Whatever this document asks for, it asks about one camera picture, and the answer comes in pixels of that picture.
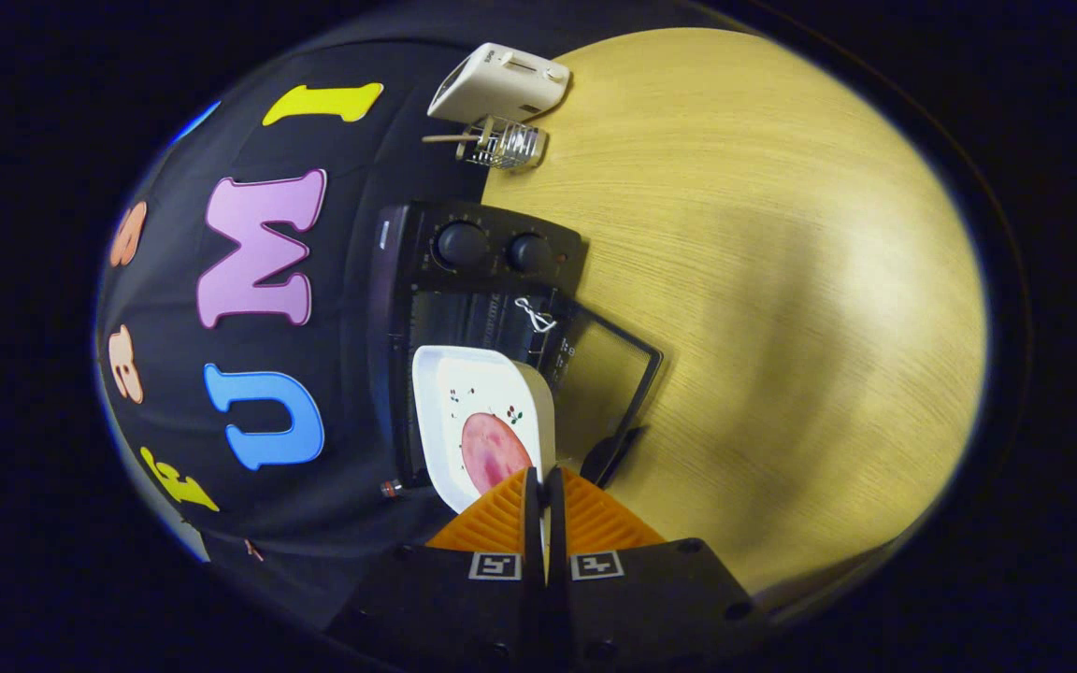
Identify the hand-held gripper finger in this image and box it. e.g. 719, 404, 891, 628
328, 467, 547, 669
546, 465, 768, 669

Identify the pink ham slice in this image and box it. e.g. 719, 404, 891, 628
460, 412, 534, 496

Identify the white square plate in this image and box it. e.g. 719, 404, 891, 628
412, 344, 558, 515

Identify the black toaster oven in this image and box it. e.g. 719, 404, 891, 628
366, 199, 666, 492

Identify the white bread toaster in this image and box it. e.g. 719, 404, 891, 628
426, 42, 572, 124

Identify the black backdrop cloth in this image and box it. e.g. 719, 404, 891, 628
94, 23, 586, 632

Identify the clear glass holder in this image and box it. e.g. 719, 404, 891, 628
459, 115, 549, 171

